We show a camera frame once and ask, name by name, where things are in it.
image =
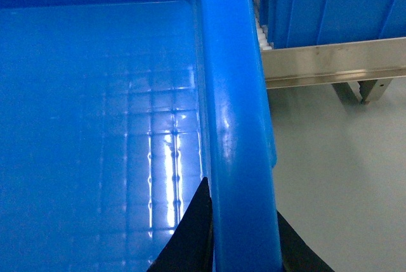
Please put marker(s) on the blue crate on shelf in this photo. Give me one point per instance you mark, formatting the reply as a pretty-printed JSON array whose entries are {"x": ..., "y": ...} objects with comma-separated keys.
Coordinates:
[{"x": 298, "y": 23}]

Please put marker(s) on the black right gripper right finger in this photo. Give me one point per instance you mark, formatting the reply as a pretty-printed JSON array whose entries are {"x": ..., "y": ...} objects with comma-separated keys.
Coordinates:
[{"x": 297, "y": 256}]

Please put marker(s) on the steel roller conveyor shelf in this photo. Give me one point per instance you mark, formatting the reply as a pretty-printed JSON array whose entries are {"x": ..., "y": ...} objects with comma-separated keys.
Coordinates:
[{"x": 372, "y": 64}]

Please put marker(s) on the blue plastic crate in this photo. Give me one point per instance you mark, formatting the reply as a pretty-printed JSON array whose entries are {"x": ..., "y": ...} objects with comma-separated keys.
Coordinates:
[{"x": 112, "y": 114}]

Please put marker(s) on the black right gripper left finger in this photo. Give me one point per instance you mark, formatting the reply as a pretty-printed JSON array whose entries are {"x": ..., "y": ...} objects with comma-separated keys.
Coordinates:
[{"x": 191, "y": 247}]

